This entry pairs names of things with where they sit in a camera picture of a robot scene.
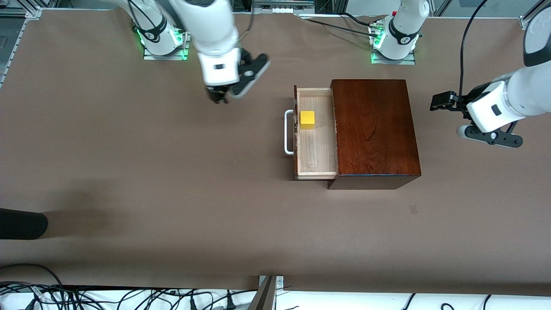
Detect white drawer handle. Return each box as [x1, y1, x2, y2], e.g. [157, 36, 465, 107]
[284, 109, 296, 155]

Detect light wooden drawer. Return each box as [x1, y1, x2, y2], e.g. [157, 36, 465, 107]
[294, 84, 340, 181]

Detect dark brown wooden cabinet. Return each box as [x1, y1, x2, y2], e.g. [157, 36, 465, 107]
[326, 79, 422, 190]

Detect silver power strip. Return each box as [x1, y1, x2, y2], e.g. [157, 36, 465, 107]
[251, 0, 316, 15]

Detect brown paper table cover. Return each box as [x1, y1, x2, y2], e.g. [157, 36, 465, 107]
[0, 9, 551, 298]

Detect black padded cylinder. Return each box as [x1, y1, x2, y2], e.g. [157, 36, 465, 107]
[0, 208, 49, 240]

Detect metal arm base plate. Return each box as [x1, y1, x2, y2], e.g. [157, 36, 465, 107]
[143, 42, 190, 61]
[371, 50, 417, 65]

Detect silver corner bracket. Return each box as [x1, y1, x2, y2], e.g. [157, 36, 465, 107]
[258, 275, 285, 294]

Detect aluminium frame rail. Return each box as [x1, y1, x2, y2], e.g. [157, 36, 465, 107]
[0, 17, 28, 89]

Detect grey metal post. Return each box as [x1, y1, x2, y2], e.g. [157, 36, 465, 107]
[246, 276, 277, 310]

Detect tangled black cables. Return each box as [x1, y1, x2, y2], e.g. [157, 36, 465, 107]
[0, 282, 259, 310]

